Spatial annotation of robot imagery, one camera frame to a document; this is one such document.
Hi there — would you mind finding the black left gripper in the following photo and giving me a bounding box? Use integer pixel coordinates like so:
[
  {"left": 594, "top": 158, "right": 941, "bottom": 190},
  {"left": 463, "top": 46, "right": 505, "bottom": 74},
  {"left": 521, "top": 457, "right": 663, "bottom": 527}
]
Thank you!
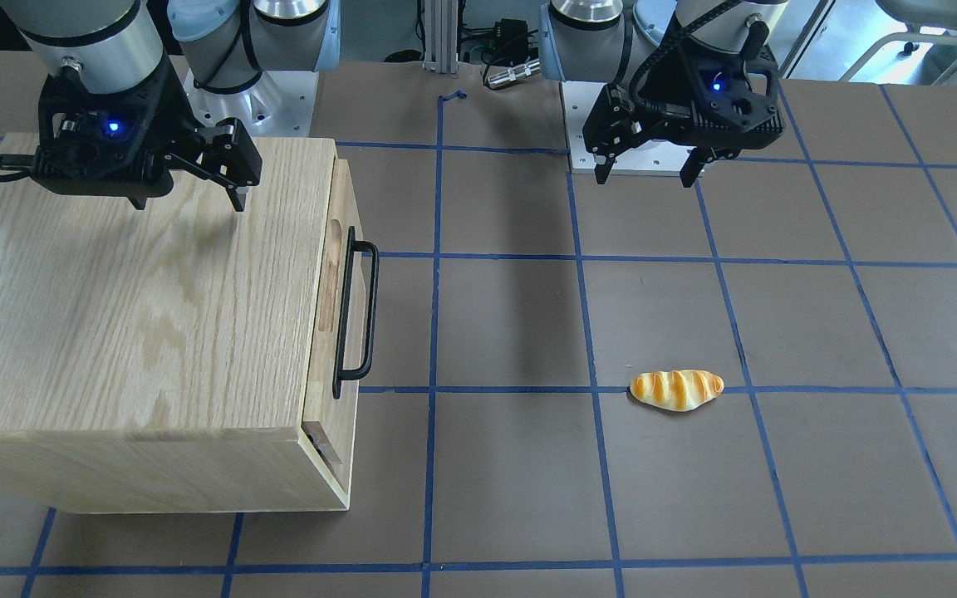
[{"left": 582, "top": 35, "right": 783, "bottom": 189}]

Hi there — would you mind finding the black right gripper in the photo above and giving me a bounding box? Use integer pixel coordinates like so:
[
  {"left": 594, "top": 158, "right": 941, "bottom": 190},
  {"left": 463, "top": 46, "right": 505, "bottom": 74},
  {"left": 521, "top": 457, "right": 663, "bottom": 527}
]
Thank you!
[{"left": 30, "top": 60, "right": 263, "bottom": 213}]

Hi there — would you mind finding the black metal drawer handle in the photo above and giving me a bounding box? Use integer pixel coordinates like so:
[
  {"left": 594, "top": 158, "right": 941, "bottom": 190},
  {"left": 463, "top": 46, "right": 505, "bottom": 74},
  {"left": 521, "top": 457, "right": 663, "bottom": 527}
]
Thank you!
[{"left": 332, "top": 227, "right": 380, "bottom": 400}]

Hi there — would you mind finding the wooden drawer front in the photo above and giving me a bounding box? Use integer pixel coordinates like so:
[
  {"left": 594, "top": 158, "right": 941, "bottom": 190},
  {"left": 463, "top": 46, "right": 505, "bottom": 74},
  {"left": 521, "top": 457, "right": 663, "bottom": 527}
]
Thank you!
[{"left": 301, "top": 159, "right": 368, "bottom": 511}]

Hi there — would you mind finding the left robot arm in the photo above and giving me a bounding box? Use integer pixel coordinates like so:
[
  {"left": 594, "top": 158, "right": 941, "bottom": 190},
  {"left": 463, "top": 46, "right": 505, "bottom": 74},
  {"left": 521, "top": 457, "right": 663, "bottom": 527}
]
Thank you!
[{"left": 538, "top": 1, "right": 787, "bottom": 187}]

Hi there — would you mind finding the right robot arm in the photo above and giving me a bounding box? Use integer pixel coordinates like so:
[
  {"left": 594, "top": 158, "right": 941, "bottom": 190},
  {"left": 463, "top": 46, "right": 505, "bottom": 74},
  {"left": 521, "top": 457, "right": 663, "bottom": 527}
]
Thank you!
[{"left": 0, "top": 1, "right": 341, "bottom": 212}]

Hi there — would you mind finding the light wooden drawer cabinet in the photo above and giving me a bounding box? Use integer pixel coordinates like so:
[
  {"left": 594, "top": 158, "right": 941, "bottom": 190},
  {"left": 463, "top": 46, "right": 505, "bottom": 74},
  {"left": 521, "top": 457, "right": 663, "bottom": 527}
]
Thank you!
[{"left": 0, "top": 139, "right": 340, "bottom": 514}]

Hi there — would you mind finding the silver cylindrical connector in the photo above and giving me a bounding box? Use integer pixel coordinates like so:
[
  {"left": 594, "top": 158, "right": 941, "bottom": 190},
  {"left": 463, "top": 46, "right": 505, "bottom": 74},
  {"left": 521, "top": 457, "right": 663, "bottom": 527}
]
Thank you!
[{"left": 483, "top": 58, "right": 542, "bottom": 91}]

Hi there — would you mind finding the toy bread roll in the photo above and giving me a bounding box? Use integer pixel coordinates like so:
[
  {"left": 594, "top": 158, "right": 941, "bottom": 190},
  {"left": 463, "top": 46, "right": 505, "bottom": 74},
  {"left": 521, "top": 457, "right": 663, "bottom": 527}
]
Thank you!
[{"left": 628, "top": 370, "right": 724, "bottom": 413}]

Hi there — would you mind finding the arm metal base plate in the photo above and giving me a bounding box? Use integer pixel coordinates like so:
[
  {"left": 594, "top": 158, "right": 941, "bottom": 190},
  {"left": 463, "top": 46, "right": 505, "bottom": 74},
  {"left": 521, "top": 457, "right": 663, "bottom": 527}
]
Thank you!
[
  {"left": 560, "top": 80, "right": 699, "bottom": 176},
  {"left": 184, "top": 71, "right": 320, "bottom": 139}
]

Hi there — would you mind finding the black power adapter with cables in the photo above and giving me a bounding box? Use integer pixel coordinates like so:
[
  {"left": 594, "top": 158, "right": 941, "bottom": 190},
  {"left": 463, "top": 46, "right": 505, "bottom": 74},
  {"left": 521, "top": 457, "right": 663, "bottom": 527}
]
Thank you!
[{"left": 459, "top": 18, "right": 538, "bottom": 67}]

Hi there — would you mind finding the aluminium frame post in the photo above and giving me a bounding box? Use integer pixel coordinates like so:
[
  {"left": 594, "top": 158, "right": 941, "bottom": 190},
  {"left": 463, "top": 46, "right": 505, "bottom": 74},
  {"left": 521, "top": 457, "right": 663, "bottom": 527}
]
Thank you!
[{"left": 417, "top": 1, "right": 462, "bottom": 78}]

